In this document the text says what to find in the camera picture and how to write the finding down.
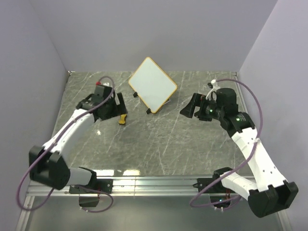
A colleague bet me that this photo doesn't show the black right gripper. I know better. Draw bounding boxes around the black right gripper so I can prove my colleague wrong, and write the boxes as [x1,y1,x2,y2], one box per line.
[180,93,225,122]

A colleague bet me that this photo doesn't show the yellow black whiteboard eraser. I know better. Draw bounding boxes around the yellow black whiteboard eraser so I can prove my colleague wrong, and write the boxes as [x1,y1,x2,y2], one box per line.
[118,114,127,125]

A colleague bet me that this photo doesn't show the yellow framed whiteboard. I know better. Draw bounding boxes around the yellow framed whiteboard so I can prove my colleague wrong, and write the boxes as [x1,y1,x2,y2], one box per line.
[128,57,178,114]

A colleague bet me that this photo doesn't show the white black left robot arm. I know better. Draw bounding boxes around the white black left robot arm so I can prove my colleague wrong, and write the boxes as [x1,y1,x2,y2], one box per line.
[29,84,127,193]

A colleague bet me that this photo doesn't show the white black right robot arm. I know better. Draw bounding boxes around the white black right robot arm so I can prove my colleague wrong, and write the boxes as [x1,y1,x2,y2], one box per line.
[180,88,298,218]

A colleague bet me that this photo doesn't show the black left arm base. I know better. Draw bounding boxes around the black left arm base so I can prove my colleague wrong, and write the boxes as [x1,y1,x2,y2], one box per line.
[68,179,114,208]

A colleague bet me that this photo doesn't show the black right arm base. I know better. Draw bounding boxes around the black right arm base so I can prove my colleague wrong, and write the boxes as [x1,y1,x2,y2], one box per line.
[192,167,239,212]

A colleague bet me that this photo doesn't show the grey wire whiteboard stand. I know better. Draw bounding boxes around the grey wire whiteboard stand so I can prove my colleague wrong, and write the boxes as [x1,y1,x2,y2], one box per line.
[133,92,170,114]

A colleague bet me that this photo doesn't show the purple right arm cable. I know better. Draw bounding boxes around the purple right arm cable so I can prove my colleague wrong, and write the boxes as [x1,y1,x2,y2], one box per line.
[190,78,263,211]

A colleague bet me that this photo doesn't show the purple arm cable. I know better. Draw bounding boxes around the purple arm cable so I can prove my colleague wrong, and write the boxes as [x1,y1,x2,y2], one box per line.
[190,78,263,211]
[16,76,116,213]

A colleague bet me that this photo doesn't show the aluminium mounting rail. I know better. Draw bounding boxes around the aluminium mounting rail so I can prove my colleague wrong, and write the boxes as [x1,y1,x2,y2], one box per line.
[15,175,258,231]

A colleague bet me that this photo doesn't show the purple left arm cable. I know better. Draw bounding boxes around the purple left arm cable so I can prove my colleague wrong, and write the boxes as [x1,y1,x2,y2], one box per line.
[16,76,116,213]

